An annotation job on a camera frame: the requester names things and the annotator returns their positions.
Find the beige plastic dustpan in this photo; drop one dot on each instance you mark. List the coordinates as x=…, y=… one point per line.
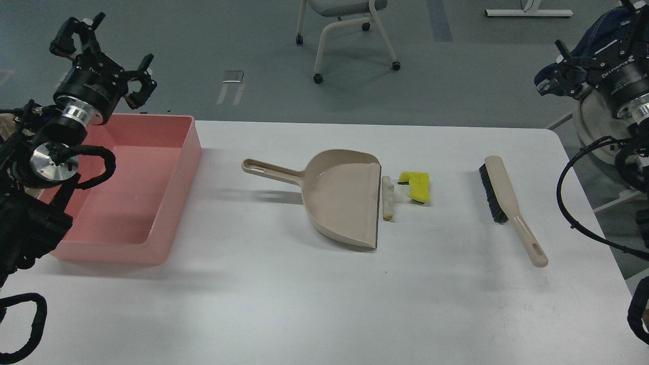
x=340, y=190

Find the white desk leg base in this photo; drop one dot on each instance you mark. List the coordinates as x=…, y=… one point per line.
x=530, y=9

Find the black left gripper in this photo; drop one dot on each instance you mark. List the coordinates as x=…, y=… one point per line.
x=95, y=84

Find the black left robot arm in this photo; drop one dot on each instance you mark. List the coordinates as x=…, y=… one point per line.
x=44, y=158

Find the white bread slice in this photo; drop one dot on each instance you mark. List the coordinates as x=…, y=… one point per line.
x=387, y=198

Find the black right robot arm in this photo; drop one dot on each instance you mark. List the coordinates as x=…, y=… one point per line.
x=630, y=163

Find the white wheeled chair base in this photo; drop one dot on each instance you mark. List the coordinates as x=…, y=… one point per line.
x=593, y=120

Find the beige hand brush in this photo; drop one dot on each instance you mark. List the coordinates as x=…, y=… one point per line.
x=504, y=207

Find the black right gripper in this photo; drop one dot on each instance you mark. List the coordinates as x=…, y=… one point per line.
x=621, y=76

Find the yellow sponge piece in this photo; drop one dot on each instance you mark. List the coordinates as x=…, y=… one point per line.
x=418, y=183

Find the pink plastic bin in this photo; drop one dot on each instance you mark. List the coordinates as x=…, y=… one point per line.
x=132, y=218

